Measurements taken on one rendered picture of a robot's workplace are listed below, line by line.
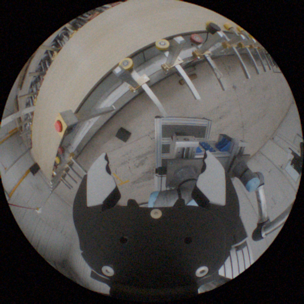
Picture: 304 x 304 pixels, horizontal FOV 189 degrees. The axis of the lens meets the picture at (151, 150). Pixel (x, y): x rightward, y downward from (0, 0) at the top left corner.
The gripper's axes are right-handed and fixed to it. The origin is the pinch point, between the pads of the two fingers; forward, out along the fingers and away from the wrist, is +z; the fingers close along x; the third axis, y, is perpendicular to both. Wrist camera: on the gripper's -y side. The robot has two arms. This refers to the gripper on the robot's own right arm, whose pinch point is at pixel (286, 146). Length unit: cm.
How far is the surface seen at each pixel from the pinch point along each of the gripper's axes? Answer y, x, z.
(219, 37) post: -44, -54, 21
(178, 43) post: -30, -75, 20
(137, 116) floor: 13, -111, 132
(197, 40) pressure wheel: -54, -55, 41
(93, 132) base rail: 13, -143, 62
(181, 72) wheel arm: -27, -67, 47
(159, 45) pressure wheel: -43, -79, 41
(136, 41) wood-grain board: -49, -92, 42
